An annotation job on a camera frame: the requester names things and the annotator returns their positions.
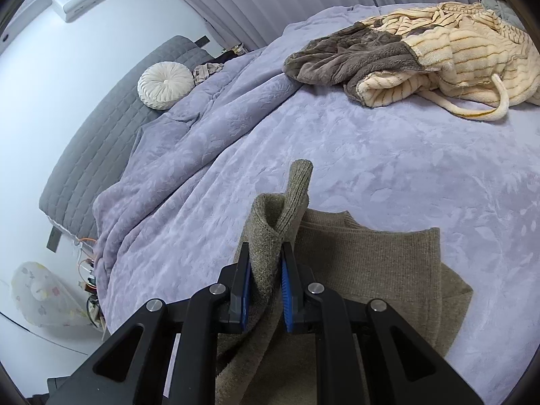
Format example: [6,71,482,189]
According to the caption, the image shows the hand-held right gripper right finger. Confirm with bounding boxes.
[280,241,486,405]

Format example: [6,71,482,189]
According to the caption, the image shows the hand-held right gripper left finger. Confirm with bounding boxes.
[46,242,254,405]

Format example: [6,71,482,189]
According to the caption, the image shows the olive knit sweater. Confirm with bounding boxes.
[215,159,474,405]

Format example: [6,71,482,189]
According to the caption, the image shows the lilac fleece blanket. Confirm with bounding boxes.
[92,4,540,405]

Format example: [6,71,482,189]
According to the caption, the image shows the grey quilted headboard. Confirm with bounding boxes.
[39,35,214,253]

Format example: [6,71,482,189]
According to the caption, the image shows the round cream pleated pillow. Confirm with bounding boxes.
[137,61,195,110]

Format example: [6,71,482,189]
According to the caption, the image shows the beige crumpled cloth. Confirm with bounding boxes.
[193,62,225,85]

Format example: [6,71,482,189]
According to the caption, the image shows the dark cloth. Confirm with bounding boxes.
[217,44,246,62]

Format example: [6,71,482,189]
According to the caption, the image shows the cream and brown striped robe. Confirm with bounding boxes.
[282,1,540,122]

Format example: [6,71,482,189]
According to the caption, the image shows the grey green cushion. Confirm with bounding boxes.
[479,0,524,24]

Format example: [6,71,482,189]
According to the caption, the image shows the tangle of cables and plugs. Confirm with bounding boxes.
[78,259,108,332]

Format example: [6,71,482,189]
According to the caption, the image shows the orange cable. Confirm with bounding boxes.
[74,238,100,262]

